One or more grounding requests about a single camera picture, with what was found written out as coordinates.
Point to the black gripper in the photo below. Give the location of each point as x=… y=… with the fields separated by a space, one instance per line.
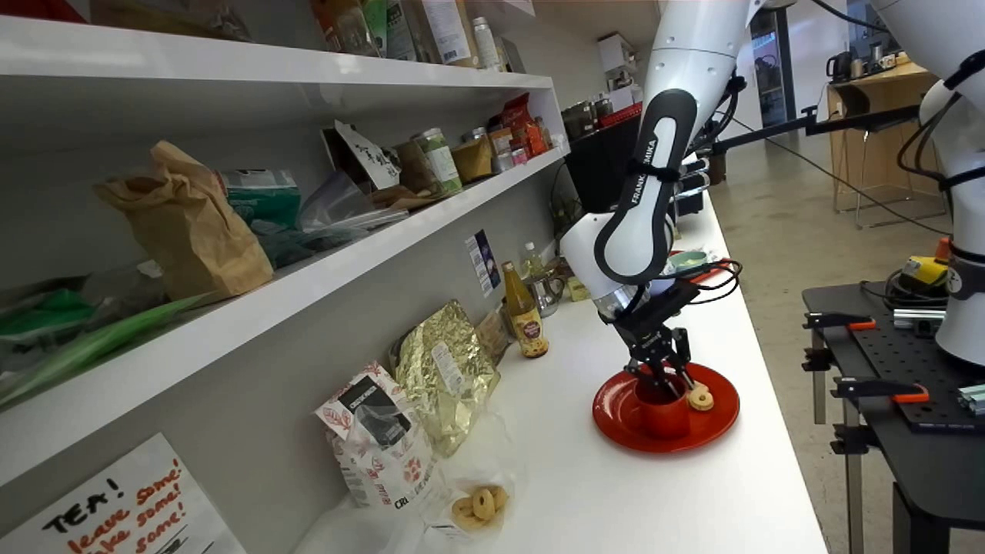
x=656 y=334

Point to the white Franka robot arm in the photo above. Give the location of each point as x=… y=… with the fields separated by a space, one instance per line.
x=665 y=104

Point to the orange round plate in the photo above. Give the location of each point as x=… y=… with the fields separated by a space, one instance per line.
x=625 y=420

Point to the glass bottle with yellow label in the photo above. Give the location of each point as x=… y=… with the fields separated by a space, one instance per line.
x=523 y=326

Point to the gold foil bag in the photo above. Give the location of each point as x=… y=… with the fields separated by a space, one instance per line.
x=443 y=379

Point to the cookies in clear packet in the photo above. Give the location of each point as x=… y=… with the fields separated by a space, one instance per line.
x=482 y=507

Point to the black box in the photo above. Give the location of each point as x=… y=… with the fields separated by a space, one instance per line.
x=602 y=166

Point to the black perforated work table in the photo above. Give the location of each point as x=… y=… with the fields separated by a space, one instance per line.
x=924 y=451

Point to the yellow tool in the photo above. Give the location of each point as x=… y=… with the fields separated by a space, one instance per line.
x=926 y=268

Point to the red snack package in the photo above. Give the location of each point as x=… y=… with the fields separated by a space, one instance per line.
x=523 y=127

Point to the brown glass jar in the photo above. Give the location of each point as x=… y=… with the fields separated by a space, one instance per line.
x=471 y=158

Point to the white bag with black label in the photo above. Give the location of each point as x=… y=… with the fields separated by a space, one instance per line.
x=372 y=441

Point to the jar with white label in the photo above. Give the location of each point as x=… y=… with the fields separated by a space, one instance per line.
x=443 y=166

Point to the wooden cabinet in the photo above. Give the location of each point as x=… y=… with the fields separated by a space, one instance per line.
x=871 y=135

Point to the white and black carton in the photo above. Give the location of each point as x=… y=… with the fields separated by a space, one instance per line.
x=360 y=154

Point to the white plastic bottle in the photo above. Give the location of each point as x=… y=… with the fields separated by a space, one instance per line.
x=488 y=44

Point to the teal box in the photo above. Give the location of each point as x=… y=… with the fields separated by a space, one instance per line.
x=261 y=194

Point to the brown paper bag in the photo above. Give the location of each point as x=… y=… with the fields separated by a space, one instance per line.
x=196 y=231

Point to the handwritten tea sign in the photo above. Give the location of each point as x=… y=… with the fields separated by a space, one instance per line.
x=124 y=513

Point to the green plastic bag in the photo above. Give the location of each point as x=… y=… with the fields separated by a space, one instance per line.
x=93 y=343

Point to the blue and white wall card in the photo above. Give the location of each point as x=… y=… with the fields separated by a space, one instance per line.
x=485 y=263

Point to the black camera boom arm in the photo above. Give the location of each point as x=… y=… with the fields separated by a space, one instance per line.
x=818 y=125

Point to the white wall shelf unit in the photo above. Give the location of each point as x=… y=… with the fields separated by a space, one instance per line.
x=310 y=278

